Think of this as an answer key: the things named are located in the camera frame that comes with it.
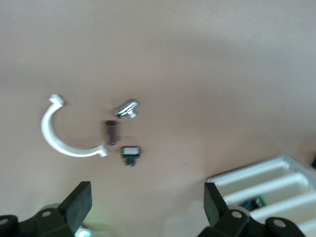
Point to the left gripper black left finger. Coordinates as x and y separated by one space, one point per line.
79 202

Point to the white drawer cabinet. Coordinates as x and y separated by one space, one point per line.
295 166

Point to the white cap black switch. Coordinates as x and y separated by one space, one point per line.
131 151

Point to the white plastic drawer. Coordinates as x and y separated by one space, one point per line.
288 206
251 176
308 225
271 188

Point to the blue green push button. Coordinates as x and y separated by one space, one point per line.
255 202

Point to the silver metal fitting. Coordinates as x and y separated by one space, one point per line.
126 109

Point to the white curved plastic clamp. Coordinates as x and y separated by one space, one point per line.
47 130

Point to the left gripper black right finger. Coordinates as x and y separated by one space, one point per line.
212 205

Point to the brown terminal block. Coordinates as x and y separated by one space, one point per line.
111 134

